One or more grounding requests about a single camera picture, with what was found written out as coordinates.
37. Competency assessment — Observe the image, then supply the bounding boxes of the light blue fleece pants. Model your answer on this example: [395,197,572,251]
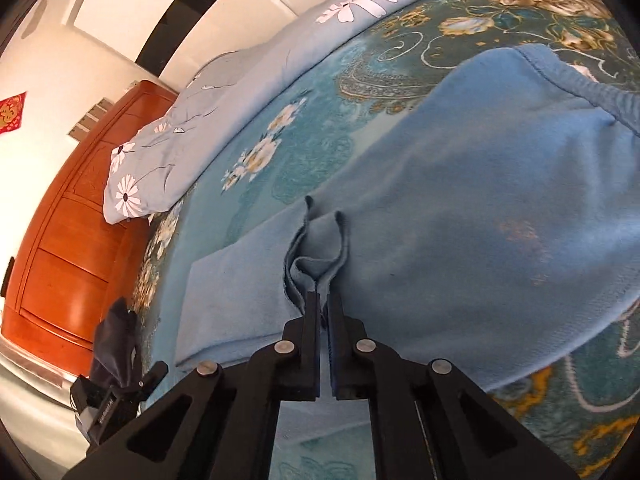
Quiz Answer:
[175,44,639,389]

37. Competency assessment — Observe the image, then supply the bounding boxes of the dark navy fleece jacket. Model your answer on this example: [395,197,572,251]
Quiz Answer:
[89,297,142,389]

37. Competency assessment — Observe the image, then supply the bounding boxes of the orange wooden headboard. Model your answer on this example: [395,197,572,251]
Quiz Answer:
[1,80,177,376]

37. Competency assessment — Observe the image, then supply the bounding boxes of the teal floral bed blanket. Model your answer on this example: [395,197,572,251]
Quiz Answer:
[136,0,639,479]

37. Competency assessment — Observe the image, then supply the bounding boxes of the light blue daisy quilt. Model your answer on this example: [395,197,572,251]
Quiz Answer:
[103,0,450,238]

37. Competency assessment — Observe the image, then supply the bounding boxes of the white black-striped wardrobe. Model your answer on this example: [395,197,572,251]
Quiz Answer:
[62,0,326,94]

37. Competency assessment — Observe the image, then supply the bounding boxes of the grey wall switch panel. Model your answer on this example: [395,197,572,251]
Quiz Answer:
[68,99,113,142]

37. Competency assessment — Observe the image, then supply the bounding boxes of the red wall decoration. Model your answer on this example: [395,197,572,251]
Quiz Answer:
[0,92,27,133]

